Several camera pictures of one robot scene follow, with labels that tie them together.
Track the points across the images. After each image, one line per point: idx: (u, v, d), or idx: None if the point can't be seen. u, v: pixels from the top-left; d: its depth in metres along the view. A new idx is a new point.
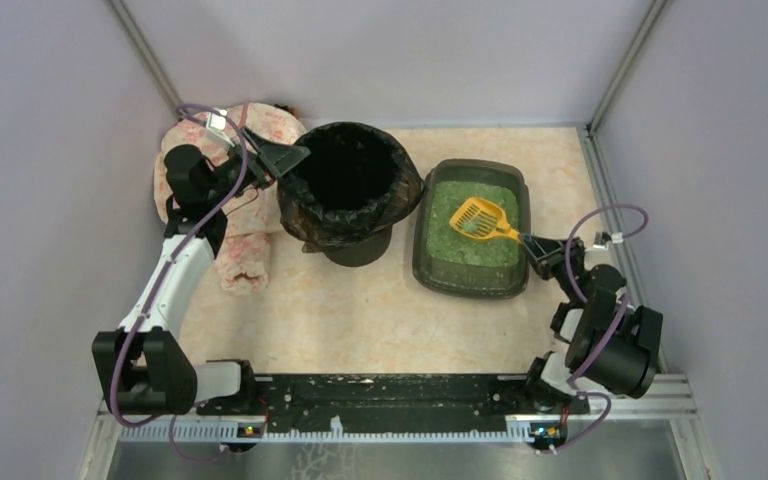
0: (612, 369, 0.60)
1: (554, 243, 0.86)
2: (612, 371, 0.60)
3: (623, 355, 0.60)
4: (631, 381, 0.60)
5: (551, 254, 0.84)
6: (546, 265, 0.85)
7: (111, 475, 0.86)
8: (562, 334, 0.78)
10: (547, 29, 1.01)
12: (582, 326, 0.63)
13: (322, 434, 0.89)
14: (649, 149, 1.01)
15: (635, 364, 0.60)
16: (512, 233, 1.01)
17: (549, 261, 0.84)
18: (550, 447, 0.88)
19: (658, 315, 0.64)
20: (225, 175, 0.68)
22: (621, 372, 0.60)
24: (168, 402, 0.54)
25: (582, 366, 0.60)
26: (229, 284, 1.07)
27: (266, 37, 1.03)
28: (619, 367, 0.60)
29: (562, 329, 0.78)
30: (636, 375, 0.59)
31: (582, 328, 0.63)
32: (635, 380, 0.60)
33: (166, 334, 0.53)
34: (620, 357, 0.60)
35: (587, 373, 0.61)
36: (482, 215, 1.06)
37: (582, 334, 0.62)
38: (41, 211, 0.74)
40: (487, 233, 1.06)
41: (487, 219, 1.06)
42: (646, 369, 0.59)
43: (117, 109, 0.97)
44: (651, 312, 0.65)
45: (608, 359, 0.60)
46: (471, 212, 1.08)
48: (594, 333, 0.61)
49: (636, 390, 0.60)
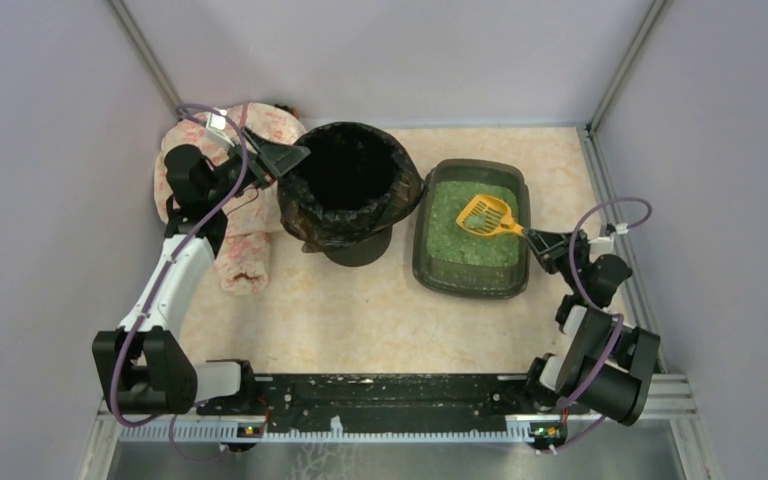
0: (603, 396, 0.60)
1: (558, 237, 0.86)
2: (602, 399, 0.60)
3: (613, 383, 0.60)
4: (622, 409, 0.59)
5: (554, 248, 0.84)
6: (549, 258, 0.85)
7: (111, 475, 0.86)
8: (566, 329, 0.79)
10: (547, 29, 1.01)
12: (574, 353, 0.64)
13: (322, 434, 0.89)
14: (649, 149, 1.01)
15: (626, 391, 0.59)
16: (516, 230, 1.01)
17: (551, 255, 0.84)
18: (550, 447, 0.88)
19: (655, 339, 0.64)
20: (225, 175, 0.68)
22: (613, 399, 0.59)
24: (168, 402, 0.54)
25: (571, 393, 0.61)
26: (230, 284, 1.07)
27: (266, 37, 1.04)
28: (611, 393, 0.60)
29: (567, 323, 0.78)
30: (627, 402, 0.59)
31: (573, 355, 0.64)
32: (626, 408, 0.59)
33: (166, 333, 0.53)
34: (611, 384, 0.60)
35: (579, 400, 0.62)
36: (488, 211, 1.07)
37: (574, 361, 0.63)
38: (41, 211, 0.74)
40: (492, 229, 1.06)
41: (492, 215, 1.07)
42: (637, 396, 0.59)
43: (117, 109, 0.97)
44: (649, 336, 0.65)
45: (600, 386, 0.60)
46: (478, 208, 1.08)
48: (584, 360, 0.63)
49: (629, 417, 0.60)
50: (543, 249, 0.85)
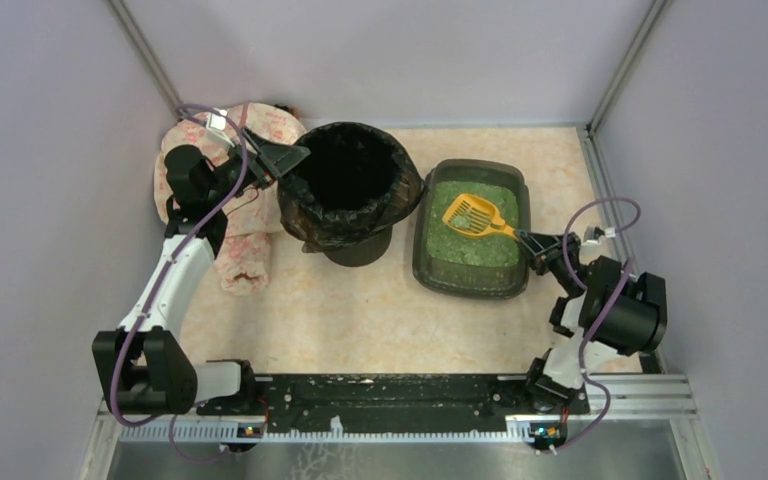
0: (625, 323, 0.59)
1: (551, 238, 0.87)
2: (624, 329, 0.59)
3: (634, 312, 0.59)
4: (643, 337, 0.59)
5: (549, 250, 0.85)
6: (544, 260, 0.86)
7: (111, 475, 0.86)
8: (562, 323, 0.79)
10: (547, 29, 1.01)
12: (593, 286, 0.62)
13: (322, 434, 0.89)
14: (649, 149, 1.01)
15: (646, 320, 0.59)
16: (506, 230, 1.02)
17: (547, 256, 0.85)
18: (550, 447, 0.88)
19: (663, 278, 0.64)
20: (225, 175, 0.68)
22: (634, 327, 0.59)
24: (168, 401, 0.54)
25: (594, 325, 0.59)
26: (229, 284, 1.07)
27: (266, 38, 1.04)
28: (630, 321, 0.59)
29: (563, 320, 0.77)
30: (648, 330, 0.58)
31: (593, 288, 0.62)
32: (647, 336, 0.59)
33: (166, 333, 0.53)
34: (630, 311, 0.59)
35: (599, 333, 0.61)
36: (474, 210, 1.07)
37: (594, 293, 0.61)
38: (41, 212, 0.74)
40: (482, 229, 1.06)
41: (482, 214, 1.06)
42: (657, 324, 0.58)
43: (117, 109, 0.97)
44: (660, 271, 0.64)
45: (621, 313, 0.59)
46: (462, 207, 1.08)
48: (605, 292, 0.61)
49: (649, 345, 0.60)
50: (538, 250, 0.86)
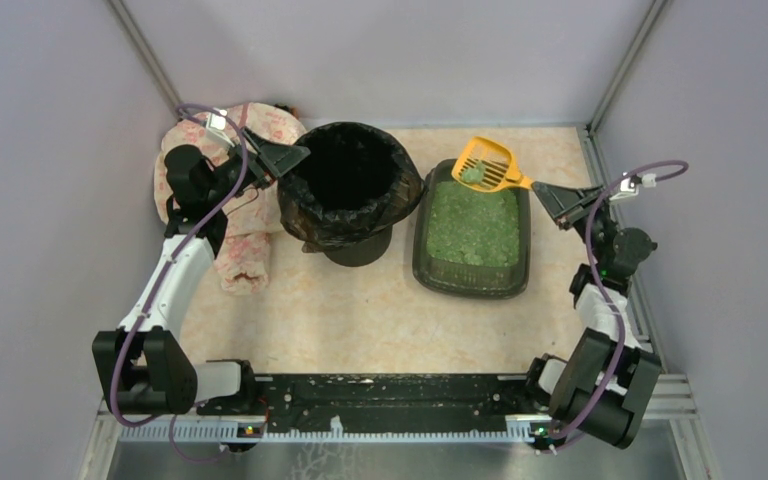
0: (595, 422, 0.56)
1: (576, 194, 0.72)
2: (594, 425, 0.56)
3: (605, 411, 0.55)
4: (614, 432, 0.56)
5: (572, 210, 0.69)
6: (566, 223, 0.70)
7: (111, 475, 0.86)
8: (579, 304, 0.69)
10: (547, 29, 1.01)
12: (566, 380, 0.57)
13: (322, 434, 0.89)
14: (649, 149, 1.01)
15: (619, 419, 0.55)
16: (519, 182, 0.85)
17: (569, 218, 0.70)
18: (549, 447, 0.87)
19: (658, 364, 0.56)
20: (225, 175, 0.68)
22: (605, 424, 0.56)
24: (168, 401, 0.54)
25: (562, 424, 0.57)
26: (229, 284, 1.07)
27: (266, 37, 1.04)
28: (601, 419, 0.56)
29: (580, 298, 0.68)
30: (619, 429, 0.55)
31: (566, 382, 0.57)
32: (618, 432, 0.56)
33: (165, 333, 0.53)
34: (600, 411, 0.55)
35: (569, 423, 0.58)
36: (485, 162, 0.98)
37: (565, 392, 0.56)
38: (41, 211, 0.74)
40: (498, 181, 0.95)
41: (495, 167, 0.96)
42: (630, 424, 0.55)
43: (117, 109, 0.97)
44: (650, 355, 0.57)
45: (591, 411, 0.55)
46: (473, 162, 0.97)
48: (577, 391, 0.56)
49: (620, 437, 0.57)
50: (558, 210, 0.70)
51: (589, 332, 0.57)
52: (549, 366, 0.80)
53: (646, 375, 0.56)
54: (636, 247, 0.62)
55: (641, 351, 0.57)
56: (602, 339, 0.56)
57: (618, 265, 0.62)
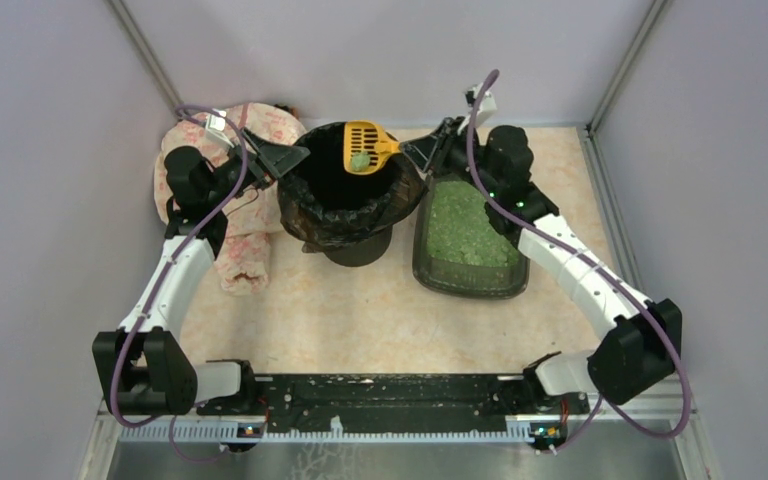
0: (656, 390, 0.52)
1: (432, 139, 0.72)
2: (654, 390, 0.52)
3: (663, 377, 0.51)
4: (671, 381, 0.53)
5: (434, 157, 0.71)
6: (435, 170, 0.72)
7: (111, 475, 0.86)
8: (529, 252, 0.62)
10: (547, 29, 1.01)
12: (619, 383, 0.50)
13: (322, 434, 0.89)
14: (648, 149, 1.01)
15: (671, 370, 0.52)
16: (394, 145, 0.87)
17: (436, 165, 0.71)
18: (549, 447, 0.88)
19: (672, 305, 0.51)
20: (225, 176, 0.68)
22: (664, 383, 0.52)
24: (168, 402, 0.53)
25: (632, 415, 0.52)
26: (229, 284, 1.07)
27: (266, 37, 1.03)
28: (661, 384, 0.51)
29: (523, 242, 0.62)
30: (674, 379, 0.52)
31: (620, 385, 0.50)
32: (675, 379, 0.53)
33: (166, 333, 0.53)
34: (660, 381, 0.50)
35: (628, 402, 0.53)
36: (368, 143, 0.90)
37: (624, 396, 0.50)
38: (41, 213, 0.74)
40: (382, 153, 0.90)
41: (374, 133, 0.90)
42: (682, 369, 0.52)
43: (117, 109, 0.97)
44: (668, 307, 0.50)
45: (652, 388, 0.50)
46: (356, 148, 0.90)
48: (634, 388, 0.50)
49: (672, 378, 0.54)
50: (424, 164, 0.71)
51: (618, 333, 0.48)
52: (547, 371, 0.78)
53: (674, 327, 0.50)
54: (513, 144, 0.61)
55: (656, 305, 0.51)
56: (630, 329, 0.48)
57: (517, 165, 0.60)
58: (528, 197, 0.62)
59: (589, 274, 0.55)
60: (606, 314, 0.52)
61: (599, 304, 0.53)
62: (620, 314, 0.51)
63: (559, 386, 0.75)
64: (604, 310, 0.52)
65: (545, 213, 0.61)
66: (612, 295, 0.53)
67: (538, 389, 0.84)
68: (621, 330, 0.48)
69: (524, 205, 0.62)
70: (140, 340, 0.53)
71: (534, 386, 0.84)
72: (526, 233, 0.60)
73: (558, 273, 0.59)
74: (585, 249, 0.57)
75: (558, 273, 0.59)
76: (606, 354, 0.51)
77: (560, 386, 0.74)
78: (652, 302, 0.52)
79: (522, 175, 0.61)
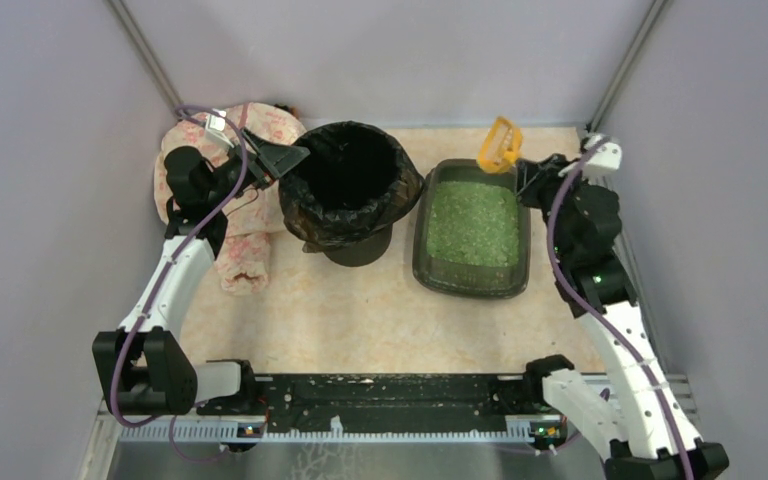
0: None
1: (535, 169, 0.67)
2: None
3: None
4: None
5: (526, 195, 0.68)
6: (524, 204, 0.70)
7: (111, 475, 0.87)
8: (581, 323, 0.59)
10: (548, 28, 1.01)
12: None
13: (322, 434, 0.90)
14: (648, 149, 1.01)
15: None
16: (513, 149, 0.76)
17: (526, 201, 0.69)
18: (550, 447, 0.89)
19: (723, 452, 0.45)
20: (225, 176, 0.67)
22: None
24: (168, 402, 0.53)
25: None
26: (229, 284, 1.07)
27: (266, 37, 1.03)
28: None
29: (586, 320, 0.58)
30: None
31: None
32: None
33: (166, 333, 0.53)
34: None
35: None
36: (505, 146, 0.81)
37: None
38: (42, 212, 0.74)
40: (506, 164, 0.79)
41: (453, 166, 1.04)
42: None
43: (117, 109, 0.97)
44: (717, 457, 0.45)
45: None
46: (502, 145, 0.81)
48: None
49: None
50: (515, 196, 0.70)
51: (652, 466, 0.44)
52: (551, 387, 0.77)
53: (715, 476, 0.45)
54: (604, 207, 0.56)
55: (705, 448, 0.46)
56: (666, 468, 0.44)
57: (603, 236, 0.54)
58: (605, 269, 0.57)
59: (646, 391, 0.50)
60: (649, 441, 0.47)
61: (646, 428, 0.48)
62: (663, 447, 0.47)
63: (559, 401, 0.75)
64: (646, 433, 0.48)
65: (619, 295, 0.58)
66: (660, 419, 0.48)
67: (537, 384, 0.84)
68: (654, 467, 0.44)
69: (601, 280, 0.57)
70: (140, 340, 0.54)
71: (532, 382, 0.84)
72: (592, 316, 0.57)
73: (612, 370, 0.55)
74: (652, 361, 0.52)
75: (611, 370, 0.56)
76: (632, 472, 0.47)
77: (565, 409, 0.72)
78: (702, 444, 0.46)
79: (604, 244, 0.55)
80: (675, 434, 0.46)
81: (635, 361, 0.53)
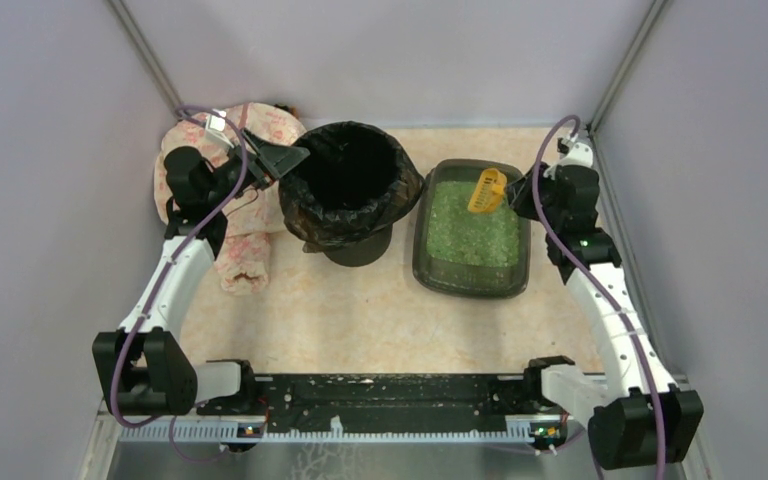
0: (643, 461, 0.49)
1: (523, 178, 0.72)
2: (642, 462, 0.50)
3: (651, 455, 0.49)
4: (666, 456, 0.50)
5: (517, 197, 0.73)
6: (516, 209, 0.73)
7: (111, 475, 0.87)
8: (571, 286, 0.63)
10: (548, 29, 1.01)
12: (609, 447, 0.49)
13: (322, 434, 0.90)
14: (647, 149, 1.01)
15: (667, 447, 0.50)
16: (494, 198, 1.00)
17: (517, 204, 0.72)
18: (550, 447, 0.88)
19: (697, 398, 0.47)
20: (225, 176, 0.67)
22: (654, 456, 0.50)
24: (168, 402, 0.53)
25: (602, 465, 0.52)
26: (229, 284, 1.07)
27: (265, 37, 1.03)
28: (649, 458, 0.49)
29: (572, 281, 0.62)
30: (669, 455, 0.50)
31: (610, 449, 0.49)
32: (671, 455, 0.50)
33: (166, 334, 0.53)
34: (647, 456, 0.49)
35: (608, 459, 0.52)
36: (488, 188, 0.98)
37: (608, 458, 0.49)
38: (41, 212, 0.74)
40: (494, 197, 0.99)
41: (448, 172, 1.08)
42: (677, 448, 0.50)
43: (117, 109, 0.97)
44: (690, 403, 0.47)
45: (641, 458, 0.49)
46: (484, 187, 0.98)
48: (621, 459, 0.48)
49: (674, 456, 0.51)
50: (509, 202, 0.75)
51: (622, 402, 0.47)
52: (548, 377, 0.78)
53: (689, 419, 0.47)
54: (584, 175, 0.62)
55: (677, 393, 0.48)
56: (637, 405, 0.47)
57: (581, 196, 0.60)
58: (593, 238, 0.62)
59: (622, 337, 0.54)
60: (622, 382, 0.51)
61: (621, 370, 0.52)
62: (635, 387, 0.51)
63: (554, 392, 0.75)
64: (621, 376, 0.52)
65: (606, 258, 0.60)
66: (634, 363, 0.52)
67: (536, 384, 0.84)
68: (623, 404, 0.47)
69: (587, 244, 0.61)
70: (140, 341, 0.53)
71: (531, 381, 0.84)
72: (579, 274, 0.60)
73: (594, 321, 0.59)
74: (629, 311, 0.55)
75: (593, 321, 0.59)
76: (607, 415, 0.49)
77: (559, 396, 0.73)
78: (675, 389, 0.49)
79: (587, 209, 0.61)
80: (646, 374, 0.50)
81: (614, 310, 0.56)
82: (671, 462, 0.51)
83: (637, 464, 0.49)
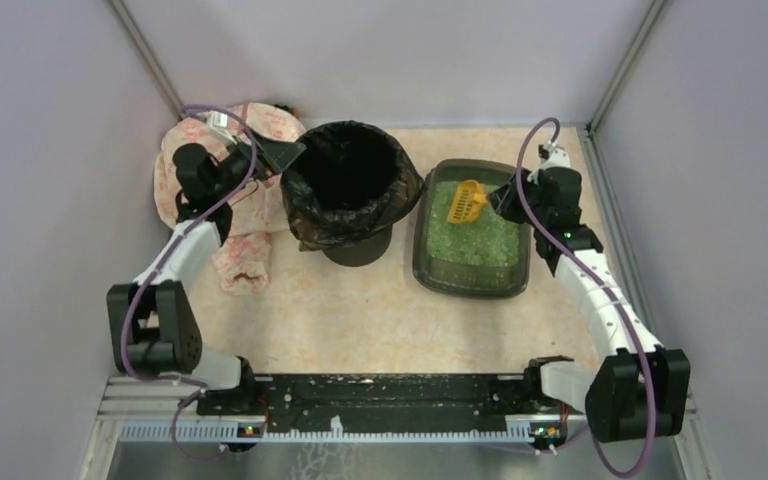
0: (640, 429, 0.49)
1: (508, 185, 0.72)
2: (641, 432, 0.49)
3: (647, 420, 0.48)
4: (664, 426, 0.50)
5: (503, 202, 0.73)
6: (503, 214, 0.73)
7: (111, 474, 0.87)
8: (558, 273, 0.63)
10: (547, 29, 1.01)
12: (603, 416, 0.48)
13: (322, 434, 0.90)
14: (647, 149, 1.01)
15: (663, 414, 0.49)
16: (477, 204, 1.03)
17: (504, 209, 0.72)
18: (549, 447, 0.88)
19: (683, 356, 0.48)
20: (230, 168, 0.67)
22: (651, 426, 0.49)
24: (175, 355, 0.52)
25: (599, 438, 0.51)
26: (229, 284, 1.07)
27: (266, 38, 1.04)
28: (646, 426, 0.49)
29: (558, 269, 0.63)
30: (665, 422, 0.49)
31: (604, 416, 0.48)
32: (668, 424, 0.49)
33: (176, 284, 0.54)
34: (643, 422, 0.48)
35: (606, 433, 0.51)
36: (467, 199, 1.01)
37: (604, 426, 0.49)
38: (42, 213, 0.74)
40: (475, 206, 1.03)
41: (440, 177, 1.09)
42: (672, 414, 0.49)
43: (117, 110, 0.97)
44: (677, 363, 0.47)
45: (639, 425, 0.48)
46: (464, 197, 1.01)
48: (616, 426, 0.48)
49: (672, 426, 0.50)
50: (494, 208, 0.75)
51: (609, 362, 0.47)
52: (548, 372, 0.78)
53: (678, 377, 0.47)
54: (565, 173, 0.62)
55: (664, 352, 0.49)
56: (624, 364, 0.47)
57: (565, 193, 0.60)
58: (574, 230, 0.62)
59: (606, 306, 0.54)
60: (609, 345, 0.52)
61: (608, 335, 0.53)
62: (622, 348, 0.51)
63: (554, 387, 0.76)
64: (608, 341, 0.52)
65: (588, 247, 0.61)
66: (621, 329, 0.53)
67: (536, 384, 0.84)
68: (611, 364, 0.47)
69: (571, 236, 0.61)
70: (151, 293, 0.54)
71: (530, 380, 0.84)
72: (563, 258, 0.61)
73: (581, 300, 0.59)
74: (611, 284, 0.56)
75: (581, 300, 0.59)
76: (599, 381, 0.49)
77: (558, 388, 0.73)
78: (661, 349, 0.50)
79: (571, 205, 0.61)
80: (632, 335, 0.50)
81: (596, 285, 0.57)
82: (671, 432, 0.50)
83: (635, 435, 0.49)
